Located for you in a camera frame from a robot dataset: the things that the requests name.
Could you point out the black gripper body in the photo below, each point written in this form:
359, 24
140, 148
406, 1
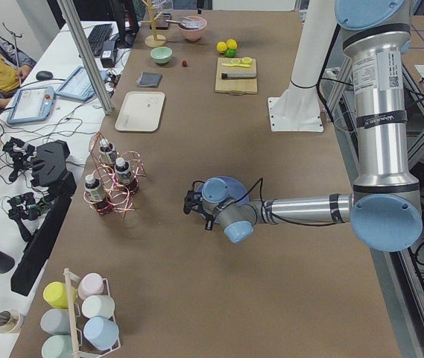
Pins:
197, 206

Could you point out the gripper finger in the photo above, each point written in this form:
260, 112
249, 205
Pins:
209, 224

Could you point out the blue plate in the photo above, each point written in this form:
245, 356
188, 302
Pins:
239, 190

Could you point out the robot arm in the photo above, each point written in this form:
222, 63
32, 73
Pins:
384, 206

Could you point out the bottle with white cap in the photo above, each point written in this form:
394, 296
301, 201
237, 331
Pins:
108, 151

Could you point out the cream rabbit tray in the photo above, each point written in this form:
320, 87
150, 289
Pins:
140, 112

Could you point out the grey folded cloth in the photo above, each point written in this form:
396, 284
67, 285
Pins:
149, 79

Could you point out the pink cup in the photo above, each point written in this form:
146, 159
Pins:
91, 284

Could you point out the wooden cutting board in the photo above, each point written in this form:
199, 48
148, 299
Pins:
237, 86

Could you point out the yellow plastic knife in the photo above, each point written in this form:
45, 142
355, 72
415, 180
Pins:
241, 65

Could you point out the cream cup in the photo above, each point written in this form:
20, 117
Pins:
98, 305

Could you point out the green bowl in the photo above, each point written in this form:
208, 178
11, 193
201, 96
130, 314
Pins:
161, 55

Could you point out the blue cup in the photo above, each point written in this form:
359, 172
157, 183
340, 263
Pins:
102, 333

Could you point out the green lime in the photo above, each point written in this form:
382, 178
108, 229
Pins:
230, 53

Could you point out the yellow lemon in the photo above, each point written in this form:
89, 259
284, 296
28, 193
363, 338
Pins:
221, 47
232, 44

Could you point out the blue teach pendant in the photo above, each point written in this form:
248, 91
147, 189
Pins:
31, 105
77, 86

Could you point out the wooden mug tree stand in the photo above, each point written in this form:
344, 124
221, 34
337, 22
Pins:
155, 40

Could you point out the yellow cup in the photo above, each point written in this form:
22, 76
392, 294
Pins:
55, 295

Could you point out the pink bowl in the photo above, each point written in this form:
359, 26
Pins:
194, 35

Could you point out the clear ice cubes pile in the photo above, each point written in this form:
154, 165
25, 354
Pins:
191, 24

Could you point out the metal ice scoop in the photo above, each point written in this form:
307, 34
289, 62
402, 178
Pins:
177, 22

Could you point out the grey cup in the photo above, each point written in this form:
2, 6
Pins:
55, 322

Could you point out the black framed wooden tray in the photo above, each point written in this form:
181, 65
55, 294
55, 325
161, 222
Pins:
161, 23

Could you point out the black keyboard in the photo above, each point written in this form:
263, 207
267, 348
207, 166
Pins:
97, 37

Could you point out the green cup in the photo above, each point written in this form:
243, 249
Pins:
57, 346

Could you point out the black computer mouse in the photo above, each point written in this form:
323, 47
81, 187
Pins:
44, 75

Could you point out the copper wire bottle rack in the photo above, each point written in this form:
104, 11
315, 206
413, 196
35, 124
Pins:
119, 197

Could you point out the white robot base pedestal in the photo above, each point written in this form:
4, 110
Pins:
298, 108

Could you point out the aluminium frame post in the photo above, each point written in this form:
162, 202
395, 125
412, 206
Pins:
72, 19

